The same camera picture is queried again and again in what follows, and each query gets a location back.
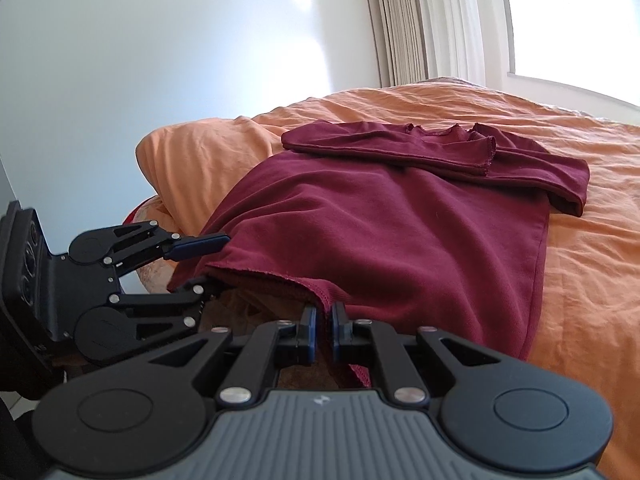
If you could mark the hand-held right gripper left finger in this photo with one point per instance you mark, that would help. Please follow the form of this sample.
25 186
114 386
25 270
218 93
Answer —
309 332

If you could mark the sheer white curtain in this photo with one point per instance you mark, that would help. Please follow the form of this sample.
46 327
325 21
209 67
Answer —
460 15

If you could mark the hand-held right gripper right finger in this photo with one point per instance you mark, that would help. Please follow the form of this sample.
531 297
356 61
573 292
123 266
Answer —
340 332

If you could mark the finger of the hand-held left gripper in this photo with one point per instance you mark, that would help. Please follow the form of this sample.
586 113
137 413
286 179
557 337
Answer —
200 246
170 305

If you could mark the beige curtain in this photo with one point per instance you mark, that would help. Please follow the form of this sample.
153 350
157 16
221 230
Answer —
392 20

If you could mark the orange duvet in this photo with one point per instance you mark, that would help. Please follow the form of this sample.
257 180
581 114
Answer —
590 270

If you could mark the maroon long-sleeve shirt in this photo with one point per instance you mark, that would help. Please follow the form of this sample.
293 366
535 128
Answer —
380 240

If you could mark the window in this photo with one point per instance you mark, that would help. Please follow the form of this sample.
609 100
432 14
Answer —
575 15

